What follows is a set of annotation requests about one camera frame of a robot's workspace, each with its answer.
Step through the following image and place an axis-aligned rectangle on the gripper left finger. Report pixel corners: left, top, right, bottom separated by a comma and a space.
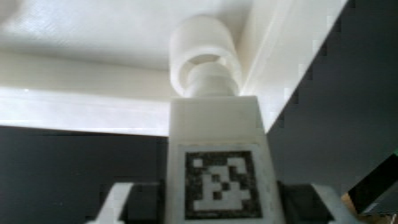
88, 182, 136, 224

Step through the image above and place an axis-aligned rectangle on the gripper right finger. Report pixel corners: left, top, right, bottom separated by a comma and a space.
314, 184, 363, 224

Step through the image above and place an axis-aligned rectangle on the white leg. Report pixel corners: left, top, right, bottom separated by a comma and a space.
166, 62, 287, 224

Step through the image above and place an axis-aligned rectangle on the white square tabletop part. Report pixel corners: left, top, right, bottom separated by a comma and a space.
0, 0, 349, 136

